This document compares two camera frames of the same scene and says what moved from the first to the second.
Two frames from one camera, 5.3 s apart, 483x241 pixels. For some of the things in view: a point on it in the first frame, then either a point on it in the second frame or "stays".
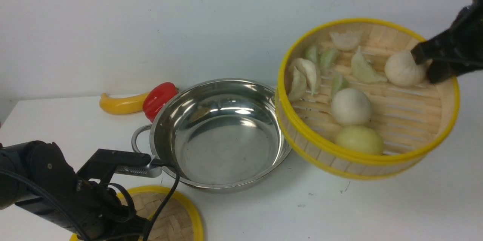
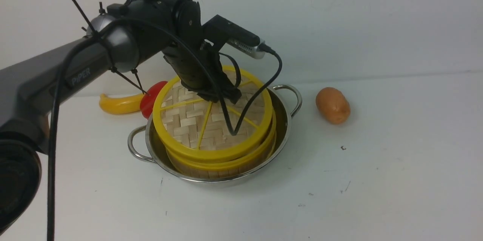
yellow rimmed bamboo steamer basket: x=351 y=99 to x=248 y=165
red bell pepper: x=157 y=97 stays
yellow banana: x=127 y=105 stays
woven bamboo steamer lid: x=180 y=220 to x=204 y=130
